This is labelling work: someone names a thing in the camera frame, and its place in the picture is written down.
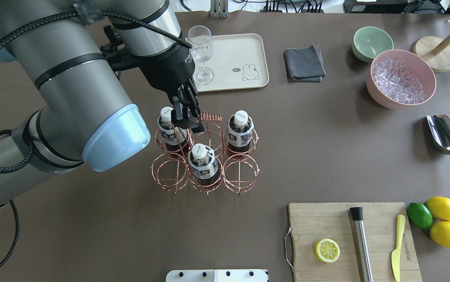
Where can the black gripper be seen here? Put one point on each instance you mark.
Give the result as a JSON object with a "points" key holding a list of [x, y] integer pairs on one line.
{"points": [[167, 70]]}

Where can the copper wire bottle basket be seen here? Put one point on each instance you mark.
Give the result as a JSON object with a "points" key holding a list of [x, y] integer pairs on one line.
{"points": [[221, 155]]}

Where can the tea bottle white cap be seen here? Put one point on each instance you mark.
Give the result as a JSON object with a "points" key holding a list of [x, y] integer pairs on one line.
{"points": [[240, 127]]}

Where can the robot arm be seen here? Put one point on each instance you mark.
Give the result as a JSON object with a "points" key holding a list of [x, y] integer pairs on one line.
{"points": [[71, 50]]}

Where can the cream rabbit tray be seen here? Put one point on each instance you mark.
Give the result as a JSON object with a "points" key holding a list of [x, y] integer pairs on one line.
{"points": [[239, 62]]}

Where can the clear wine glass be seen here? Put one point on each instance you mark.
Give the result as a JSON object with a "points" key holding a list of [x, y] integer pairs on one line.
{"points": [[200, 38]]}

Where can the grey folded cloth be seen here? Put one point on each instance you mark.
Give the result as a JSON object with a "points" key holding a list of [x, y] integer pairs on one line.
{"points": [[305, 64]]}

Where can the bamboo cutting board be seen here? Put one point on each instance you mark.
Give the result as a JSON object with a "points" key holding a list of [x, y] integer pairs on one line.
{"points": [[311, 222]]}

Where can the green bowl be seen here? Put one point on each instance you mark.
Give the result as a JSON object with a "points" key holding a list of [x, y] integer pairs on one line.
{"points": [[369, 42]]}

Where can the half lemon slice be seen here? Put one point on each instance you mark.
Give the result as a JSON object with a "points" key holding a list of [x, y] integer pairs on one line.
{"points": [[327, 250]]}

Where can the pink bowl with ice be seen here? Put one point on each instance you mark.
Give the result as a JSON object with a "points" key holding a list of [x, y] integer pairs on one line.
{"points": [[399, 79]]}

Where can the steel muddler black tip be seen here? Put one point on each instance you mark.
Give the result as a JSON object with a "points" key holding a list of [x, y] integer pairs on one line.
{"points": [[362, 243]]}

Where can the yellow plastic knife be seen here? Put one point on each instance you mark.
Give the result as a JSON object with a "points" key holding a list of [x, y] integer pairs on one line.
{"points": [[395, 256]]}

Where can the green lime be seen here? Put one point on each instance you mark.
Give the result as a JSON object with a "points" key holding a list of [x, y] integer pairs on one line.
{"points": [[419, 215]]}

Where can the wooden mug tree stand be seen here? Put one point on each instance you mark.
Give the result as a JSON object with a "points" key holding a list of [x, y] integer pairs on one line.
{"points": [[435, 51]]}

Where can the upper yellow lemon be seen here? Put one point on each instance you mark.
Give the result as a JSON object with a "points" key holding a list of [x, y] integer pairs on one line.
{"points": [[439, 207]]}

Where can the yellow lemon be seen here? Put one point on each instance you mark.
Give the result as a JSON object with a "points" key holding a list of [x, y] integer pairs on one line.
{"points": [[439, 207], [440, 233]]}

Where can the lower yellow lemon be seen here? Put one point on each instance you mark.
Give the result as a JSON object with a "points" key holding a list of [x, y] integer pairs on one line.
{"points": [[440, 233]]}

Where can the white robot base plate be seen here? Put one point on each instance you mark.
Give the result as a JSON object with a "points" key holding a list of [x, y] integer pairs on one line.
{"points": [[218, 275]]}

